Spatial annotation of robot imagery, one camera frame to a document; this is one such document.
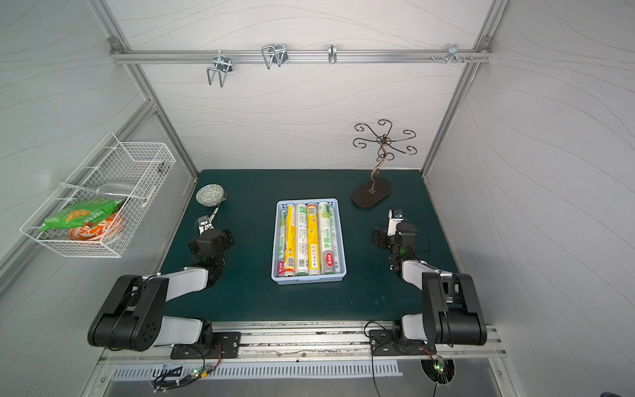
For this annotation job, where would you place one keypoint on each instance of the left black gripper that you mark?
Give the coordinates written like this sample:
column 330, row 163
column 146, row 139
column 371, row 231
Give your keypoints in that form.
column 207, row 231

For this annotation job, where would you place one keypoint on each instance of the white green wrap roll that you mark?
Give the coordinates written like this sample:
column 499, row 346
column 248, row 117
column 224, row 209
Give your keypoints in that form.
column 281, row 244
column 302, row 268

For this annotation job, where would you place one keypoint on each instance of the clear wrap roll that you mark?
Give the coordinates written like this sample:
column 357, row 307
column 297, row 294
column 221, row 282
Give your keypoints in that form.
column 327, row 250

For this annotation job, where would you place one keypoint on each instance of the yellow wrap roll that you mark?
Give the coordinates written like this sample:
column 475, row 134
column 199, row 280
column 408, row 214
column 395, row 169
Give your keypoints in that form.
column 314, row 255
column 290, row 242

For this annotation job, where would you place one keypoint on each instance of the light blue plastic basket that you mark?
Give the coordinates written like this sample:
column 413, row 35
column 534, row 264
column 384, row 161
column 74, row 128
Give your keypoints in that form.
column 340, row 260

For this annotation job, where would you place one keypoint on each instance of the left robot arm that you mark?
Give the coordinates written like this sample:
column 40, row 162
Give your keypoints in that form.
column 133, row 317

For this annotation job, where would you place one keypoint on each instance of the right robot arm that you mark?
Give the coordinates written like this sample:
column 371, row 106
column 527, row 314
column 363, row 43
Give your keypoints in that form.
column 451, row 310

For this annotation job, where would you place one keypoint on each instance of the dark green table mat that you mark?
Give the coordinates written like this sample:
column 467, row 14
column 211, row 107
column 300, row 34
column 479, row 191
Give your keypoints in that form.
column 369, row 291

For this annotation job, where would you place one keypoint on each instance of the bronze jewelry tree stand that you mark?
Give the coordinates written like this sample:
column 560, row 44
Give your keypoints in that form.
column 376, row 188

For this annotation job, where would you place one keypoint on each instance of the orange snack bag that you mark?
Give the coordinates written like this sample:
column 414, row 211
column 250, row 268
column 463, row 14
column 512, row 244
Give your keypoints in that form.
column 106, row 231

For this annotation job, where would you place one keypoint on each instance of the green snack bag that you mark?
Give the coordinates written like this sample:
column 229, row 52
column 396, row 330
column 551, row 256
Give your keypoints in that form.
column 79, row 214

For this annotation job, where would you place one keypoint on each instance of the double metal hook left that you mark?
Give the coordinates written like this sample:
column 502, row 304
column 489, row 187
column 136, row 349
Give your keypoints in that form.
column 222, row 66

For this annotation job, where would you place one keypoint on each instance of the double metal hook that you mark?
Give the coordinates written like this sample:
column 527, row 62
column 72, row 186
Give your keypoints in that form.
column 274, row 54
column 222, row 66

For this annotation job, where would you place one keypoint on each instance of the metal hook right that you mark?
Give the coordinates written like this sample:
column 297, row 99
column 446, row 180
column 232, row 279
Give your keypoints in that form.
column 452, row 56

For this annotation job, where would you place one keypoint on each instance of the double metal hook middle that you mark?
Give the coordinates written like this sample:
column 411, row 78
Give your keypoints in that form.
column 274, row 54

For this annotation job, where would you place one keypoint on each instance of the single metal hook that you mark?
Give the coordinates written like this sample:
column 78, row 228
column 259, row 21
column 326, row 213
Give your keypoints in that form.
column 332, row 54

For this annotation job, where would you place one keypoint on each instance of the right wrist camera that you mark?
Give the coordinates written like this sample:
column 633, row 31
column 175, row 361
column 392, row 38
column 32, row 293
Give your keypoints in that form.
column 395, row 217

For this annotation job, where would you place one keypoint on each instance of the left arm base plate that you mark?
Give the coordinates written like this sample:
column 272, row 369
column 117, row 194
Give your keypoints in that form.
column 210, row 346

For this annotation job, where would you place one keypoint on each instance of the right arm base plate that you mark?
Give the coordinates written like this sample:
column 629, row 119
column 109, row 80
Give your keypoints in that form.
column 383, row 343

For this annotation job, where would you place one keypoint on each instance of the aluminium front rail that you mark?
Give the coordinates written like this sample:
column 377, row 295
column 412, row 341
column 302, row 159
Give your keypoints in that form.
column 305, row 341

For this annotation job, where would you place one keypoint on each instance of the aluminium rail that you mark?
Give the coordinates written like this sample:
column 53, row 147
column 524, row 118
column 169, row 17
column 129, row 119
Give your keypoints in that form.
column 296, row 57
column 305, row 341

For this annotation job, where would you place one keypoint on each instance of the white wire wall basket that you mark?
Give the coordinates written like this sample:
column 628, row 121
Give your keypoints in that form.
column 133, row 171

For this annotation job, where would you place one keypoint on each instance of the white slotted cable duct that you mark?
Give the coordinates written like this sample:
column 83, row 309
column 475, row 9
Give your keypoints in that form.
column 263, row 370

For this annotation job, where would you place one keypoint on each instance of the aluminium top rail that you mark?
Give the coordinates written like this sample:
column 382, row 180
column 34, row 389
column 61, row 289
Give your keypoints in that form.
column 296, row 57

